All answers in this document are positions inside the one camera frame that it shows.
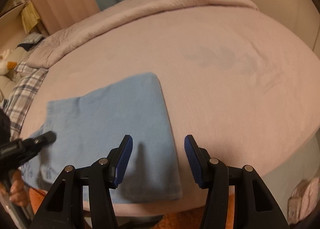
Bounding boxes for light blue denim pants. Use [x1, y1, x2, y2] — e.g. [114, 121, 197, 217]
[22, 73, 182, 204]

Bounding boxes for person's left hand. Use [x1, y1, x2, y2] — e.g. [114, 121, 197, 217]
[9, 170, 29, 207]

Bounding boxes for plaid pillow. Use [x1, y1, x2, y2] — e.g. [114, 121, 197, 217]
[3, 61, 48, 141]

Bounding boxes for pink clothes pile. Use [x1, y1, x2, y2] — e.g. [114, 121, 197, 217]
[287, 177, 319, 225]

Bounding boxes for orange fuzzy rug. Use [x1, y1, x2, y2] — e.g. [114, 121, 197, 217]
[29, 189, 235, 228]

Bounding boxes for white duck plush toy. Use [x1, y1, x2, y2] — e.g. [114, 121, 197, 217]
[0, 50, 17, 76]

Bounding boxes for pink folded duvet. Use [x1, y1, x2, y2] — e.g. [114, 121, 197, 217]
[26, 0, 258, 69]

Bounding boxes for dark folded cloth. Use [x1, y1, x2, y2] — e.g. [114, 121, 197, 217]
[17, 32, 45, 51]

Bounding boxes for yellow hanging cloth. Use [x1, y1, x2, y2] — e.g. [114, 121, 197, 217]
[21, 1, 41, 33]

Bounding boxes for pink bed sheet mattress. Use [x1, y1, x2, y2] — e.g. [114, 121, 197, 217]
[21, 6, 319, 216]

